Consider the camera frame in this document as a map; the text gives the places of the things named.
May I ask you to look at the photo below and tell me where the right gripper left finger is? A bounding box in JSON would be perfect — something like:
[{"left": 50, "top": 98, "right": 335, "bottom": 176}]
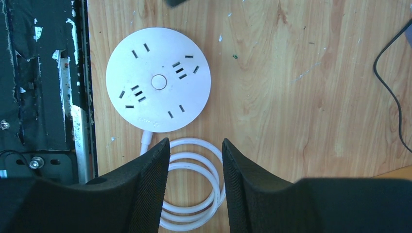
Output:
[{"left": 0, "top": 138, "right": 170, "bottom": 233}]

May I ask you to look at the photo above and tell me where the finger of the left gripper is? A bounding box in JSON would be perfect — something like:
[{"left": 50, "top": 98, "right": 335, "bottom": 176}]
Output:
[{"left": 165, "top": 0, "right": 187, "bottom": 7}]

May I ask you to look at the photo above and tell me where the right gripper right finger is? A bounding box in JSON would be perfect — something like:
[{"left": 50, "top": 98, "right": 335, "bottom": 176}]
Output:
[{"left": 222, "top": 139, "right": 412, "bottom": 233}]

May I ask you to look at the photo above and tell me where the round pink power socket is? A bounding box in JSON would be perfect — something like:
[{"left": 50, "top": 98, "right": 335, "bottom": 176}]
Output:
[{"left": 106, "top": 27, "right": 211, "bottom": 133}]

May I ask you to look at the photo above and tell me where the orange power strip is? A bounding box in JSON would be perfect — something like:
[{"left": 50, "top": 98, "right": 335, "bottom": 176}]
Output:
[{"left": 374, "top": 165, "right": 412, "bottom": 181}]

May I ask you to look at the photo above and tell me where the black mounting base rail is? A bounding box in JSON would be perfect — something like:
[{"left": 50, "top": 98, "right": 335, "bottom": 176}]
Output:
[{"left": 0, "top": 0, "right": 98, "bottom": 184}]

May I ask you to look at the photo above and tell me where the thin black adapter cable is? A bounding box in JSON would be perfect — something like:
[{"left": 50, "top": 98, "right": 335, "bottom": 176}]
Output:
[{"left": 373, "top": 17, "right": 412, "bottom": 154}]

